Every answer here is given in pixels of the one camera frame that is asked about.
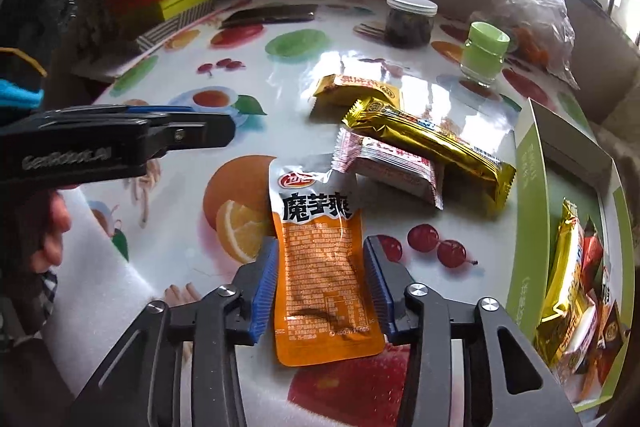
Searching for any long gold snack bar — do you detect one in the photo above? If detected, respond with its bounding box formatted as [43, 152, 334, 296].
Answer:
[341, 97, 517, 220]

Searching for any orange snack pouch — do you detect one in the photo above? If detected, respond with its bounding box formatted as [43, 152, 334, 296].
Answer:
[267, 155, 387, 367]

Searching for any fruit print tablecloth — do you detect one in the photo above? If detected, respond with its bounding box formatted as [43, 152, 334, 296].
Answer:
[90, 0, 626, 427]

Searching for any striped box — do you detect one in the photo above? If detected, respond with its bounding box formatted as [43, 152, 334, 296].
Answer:
[136, 0, 216, 52]

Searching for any person's left hand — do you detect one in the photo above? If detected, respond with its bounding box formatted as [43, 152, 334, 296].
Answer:
[29, 189, 74, 279]

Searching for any person's left forearm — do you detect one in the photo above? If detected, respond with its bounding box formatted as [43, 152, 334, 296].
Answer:
[0, 267, 61, 353]

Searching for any yellow snack packet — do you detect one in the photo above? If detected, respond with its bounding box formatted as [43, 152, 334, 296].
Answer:
[310, 73, 403, 120]

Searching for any clear plastic bag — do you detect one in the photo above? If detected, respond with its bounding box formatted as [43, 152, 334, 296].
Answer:
[492, 0, 581, 90]

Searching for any clear jar with dark contents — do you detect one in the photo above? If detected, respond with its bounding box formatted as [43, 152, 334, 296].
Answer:
[385, 0, 438, 49]

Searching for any pile of mixed snack packets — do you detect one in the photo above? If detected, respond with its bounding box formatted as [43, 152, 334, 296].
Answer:
[535, 198, 632, 388]

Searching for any green white cardboard box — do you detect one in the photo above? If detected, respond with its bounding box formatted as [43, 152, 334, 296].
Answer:
[505, 98, 636, 418]

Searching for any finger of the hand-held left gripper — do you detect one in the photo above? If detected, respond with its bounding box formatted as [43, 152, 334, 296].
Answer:
[145, 111, 236, 164]
[37, 104, 198, 118]

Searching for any silver pink snack packet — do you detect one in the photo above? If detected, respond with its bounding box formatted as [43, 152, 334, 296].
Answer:
[332, 127, 446, 211]

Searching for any black flat pouch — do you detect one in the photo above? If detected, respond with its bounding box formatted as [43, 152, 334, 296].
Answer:
[220, 3, 318, 29]

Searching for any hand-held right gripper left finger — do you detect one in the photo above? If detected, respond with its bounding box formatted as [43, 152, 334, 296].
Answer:
[65, 237, 281, 427]

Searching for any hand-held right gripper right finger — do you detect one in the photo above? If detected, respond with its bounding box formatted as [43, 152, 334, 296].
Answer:
[362, 235, 583, 427]

